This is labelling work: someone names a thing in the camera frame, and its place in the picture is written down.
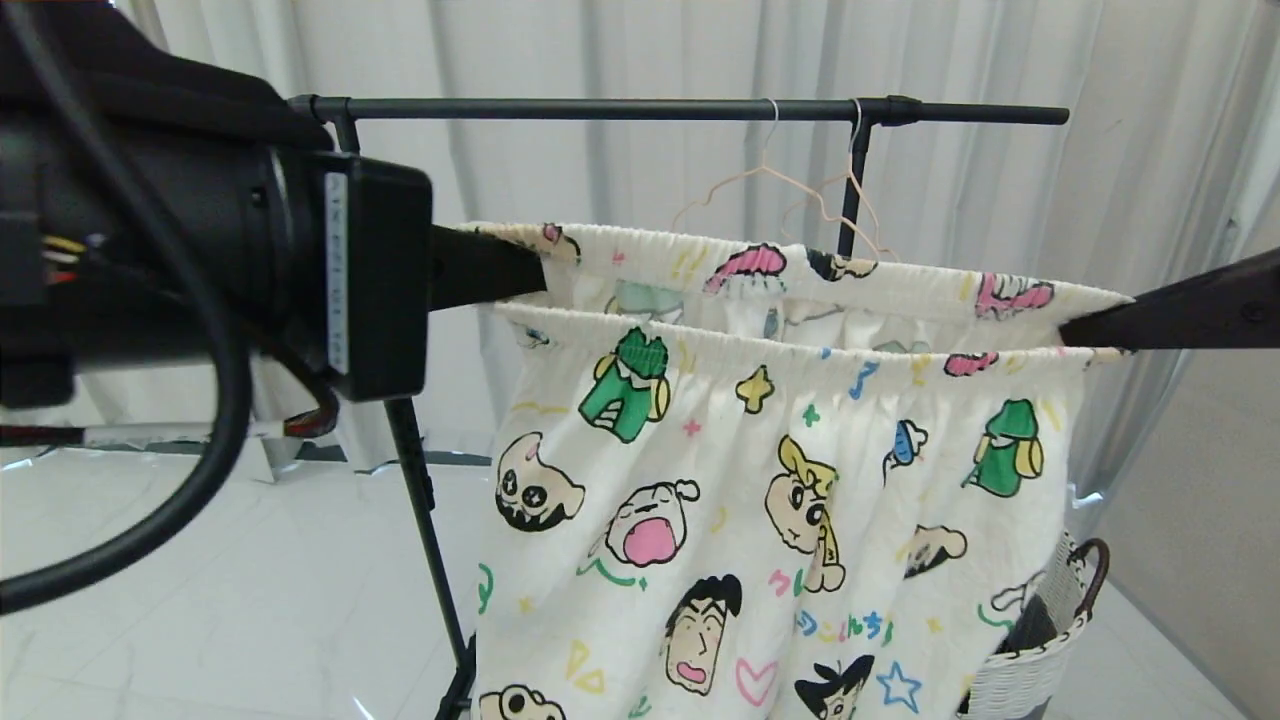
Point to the pink clothes hanger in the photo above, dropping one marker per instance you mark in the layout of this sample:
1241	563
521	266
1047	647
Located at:
765	170
858	190

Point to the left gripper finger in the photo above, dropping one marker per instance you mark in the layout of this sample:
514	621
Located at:
480	270

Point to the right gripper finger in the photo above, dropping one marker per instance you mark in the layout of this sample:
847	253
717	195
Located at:
1190	310

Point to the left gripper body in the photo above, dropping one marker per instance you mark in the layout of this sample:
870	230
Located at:
380	280

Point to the white laundry basket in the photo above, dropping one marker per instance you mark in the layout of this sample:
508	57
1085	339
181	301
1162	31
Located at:
1030	680

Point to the black clothes rack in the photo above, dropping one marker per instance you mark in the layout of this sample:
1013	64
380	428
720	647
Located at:
600	108

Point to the white curtain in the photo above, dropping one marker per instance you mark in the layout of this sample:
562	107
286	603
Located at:
620	50

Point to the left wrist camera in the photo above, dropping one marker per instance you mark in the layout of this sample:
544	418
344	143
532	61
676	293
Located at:
120	70

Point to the cream printed garment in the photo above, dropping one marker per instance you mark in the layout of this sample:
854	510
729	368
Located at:
780	480

